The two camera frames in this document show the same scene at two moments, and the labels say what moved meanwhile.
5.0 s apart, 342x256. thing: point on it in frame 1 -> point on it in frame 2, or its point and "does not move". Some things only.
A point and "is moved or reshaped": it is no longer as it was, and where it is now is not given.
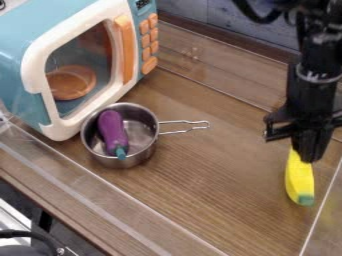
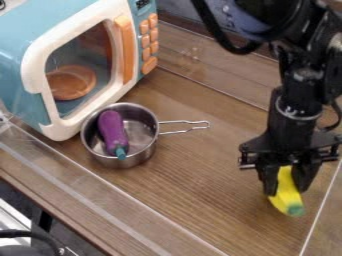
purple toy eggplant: (114, 133) does not move
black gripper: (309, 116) -> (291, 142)
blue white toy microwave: (72, 54) does not move
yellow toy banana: (299, 179) is moved or reshaped
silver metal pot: (143, 128) does not move
